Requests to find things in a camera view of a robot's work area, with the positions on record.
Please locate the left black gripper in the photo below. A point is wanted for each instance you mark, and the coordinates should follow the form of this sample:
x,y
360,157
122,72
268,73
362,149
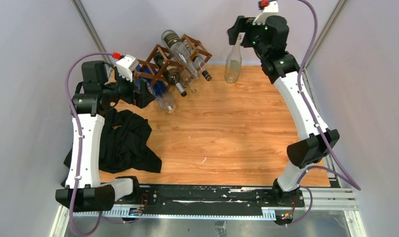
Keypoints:
x,y
140,99

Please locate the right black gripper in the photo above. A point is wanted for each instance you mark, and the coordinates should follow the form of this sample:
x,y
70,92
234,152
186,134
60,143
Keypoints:
x,y
242,25

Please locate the clear bottle dark label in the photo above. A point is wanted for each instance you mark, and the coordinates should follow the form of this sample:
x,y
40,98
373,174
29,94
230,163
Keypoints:
x,y
179,51
233,63

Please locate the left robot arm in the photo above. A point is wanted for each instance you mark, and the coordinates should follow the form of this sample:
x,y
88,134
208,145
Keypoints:
x,y
83,190

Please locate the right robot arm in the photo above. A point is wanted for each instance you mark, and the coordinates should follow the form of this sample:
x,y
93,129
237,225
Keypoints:
x,y
269,43

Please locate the blue glass bottle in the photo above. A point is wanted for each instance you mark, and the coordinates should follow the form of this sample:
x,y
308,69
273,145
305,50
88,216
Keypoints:
x,y
162,96

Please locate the dark green wine bottle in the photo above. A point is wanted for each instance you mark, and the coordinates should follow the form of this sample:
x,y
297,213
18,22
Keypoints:
x,y
171,73

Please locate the brown wooden wine rack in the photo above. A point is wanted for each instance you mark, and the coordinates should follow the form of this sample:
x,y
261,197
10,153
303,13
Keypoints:
x,y
149,69

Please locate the clear bottle middle lower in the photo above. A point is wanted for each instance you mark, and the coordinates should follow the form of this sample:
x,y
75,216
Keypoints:
x,y
187,81

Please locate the clear bottle black cap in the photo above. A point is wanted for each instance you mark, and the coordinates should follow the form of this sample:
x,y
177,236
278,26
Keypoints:
x,y
199,62

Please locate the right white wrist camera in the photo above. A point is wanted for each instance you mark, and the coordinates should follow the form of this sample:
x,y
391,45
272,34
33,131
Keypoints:
x,y
268,8

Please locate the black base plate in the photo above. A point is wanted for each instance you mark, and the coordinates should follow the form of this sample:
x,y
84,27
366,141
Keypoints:
x,y
210,200

